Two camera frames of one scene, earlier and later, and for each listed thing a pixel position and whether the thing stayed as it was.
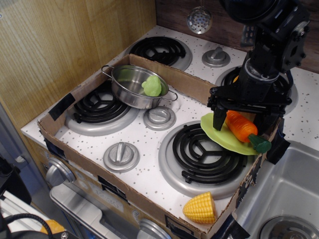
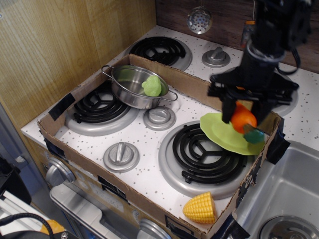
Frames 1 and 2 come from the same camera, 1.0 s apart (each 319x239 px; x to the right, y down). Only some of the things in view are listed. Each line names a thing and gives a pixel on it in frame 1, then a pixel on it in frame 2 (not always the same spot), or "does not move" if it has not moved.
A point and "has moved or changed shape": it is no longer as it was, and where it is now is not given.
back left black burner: (163, 50) does not move
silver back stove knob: (216, 59) does not move
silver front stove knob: (121, 157) does not move
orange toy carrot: (245, 131) has moved or changed shape
